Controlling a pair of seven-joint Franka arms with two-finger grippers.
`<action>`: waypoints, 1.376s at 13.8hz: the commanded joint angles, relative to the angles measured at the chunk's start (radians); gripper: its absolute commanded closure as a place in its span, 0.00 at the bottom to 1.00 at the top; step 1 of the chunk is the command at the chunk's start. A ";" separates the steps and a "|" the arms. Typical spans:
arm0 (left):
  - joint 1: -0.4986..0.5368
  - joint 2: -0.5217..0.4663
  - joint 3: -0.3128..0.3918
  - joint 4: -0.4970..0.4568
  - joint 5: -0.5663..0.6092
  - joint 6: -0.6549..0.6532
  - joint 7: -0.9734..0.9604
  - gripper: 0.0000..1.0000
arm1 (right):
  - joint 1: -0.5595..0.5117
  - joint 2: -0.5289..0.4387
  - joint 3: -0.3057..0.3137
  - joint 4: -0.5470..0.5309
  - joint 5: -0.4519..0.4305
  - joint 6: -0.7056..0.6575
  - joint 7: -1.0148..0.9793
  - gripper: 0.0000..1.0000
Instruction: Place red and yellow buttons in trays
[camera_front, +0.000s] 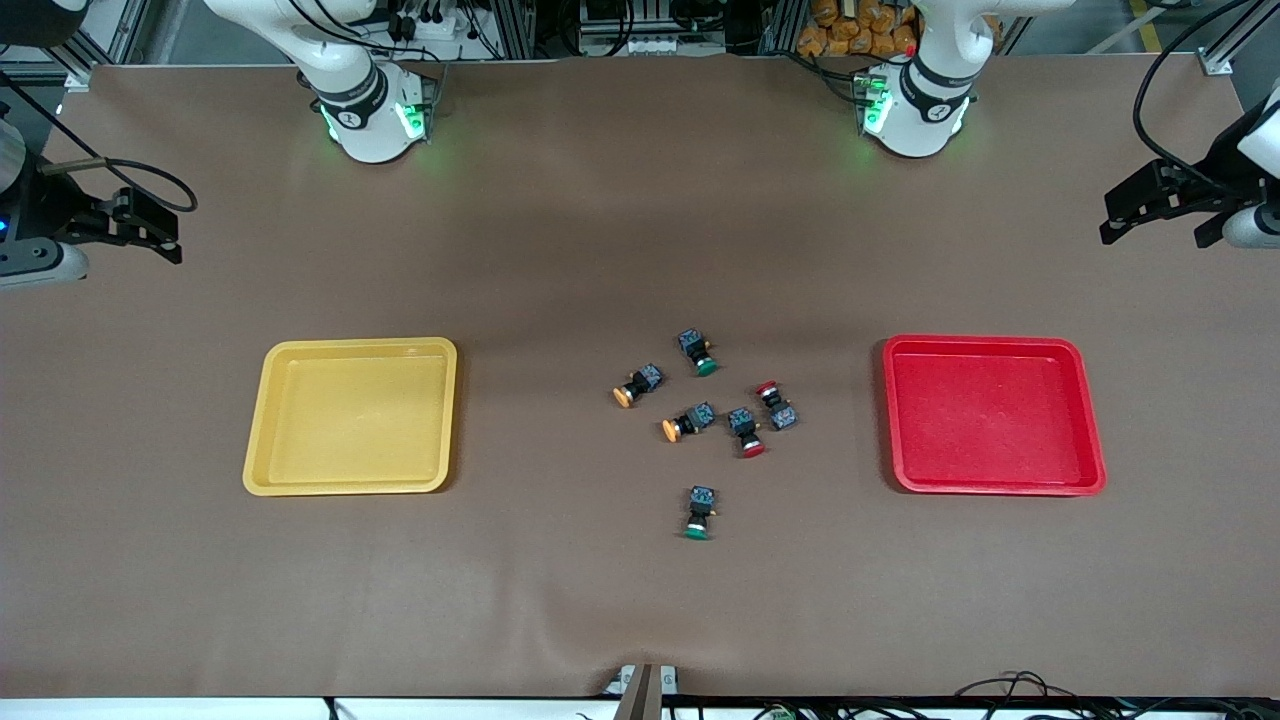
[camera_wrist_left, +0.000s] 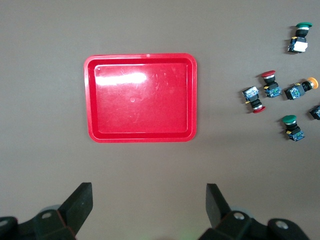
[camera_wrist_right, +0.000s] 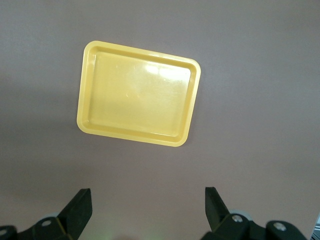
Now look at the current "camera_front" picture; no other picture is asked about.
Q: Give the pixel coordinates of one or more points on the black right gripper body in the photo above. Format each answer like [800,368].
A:
[52,207]

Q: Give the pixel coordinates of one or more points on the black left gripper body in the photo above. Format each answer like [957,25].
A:
[1222,166]

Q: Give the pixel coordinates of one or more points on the red mushroom push button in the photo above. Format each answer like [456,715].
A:
[781,413]
[743,422]

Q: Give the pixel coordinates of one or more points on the yellow mushroom push button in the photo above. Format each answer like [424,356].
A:
[692,419]
[645,380]

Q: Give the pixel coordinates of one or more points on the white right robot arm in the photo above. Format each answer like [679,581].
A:
[350,100]

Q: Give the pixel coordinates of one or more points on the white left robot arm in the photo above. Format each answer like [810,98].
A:
[930,110]

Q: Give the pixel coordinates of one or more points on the red plastic tray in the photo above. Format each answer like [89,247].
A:
[990,420]

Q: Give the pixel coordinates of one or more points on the yellow plastic tray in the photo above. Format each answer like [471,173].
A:
[350,420]

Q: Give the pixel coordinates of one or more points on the pile of orange bags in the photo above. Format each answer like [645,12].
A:
[840,30]

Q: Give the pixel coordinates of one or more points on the green mushroom push button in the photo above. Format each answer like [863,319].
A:
[700,505]
[692,345]

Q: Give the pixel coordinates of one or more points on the brown table mat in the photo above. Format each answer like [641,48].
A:
[600,250]

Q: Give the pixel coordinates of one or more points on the aluminium frame profile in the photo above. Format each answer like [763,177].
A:
[75,65]
[1220,62]

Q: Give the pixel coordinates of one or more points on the metal camera post bracket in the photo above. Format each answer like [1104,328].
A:
[640,695]

